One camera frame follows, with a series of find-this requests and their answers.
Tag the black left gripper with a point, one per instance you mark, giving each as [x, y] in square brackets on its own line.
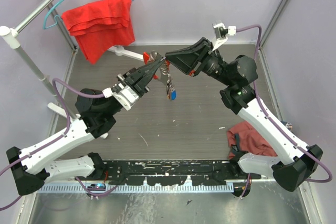
[135, 80]

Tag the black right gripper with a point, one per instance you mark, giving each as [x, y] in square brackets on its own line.
[186, 61]

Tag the metal key organizer red handle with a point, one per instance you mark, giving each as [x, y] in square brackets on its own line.
[163, 71]

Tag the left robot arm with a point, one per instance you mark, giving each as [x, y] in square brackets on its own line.
[34, 166]

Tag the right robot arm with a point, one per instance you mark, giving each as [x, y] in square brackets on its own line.
[295, 161]

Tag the blue key tag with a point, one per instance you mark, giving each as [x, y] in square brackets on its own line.
[172, 95]

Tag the red cloth on hanger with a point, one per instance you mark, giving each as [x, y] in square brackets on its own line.
[99, 25]

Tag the crumpled maroon shirt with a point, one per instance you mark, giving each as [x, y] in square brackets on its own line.
[243, 137]

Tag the white clothes rack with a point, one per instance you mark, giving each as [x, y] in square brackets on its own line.
[24, 113]

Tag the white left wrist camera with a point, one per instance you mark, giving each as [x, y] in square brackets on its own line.
[123, 93]

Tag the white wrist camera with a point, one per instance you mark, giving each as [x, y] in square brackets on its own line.
[123, 93]
[221, 34]

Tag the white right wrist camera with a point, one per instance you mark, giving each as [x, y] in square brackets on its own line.
[221, 34]

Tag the slotted cable duct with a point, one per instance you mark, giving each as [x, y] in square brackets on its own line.
[123, 189]

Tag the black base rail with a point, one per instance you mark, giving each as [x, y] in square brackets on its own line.
[167, 172]

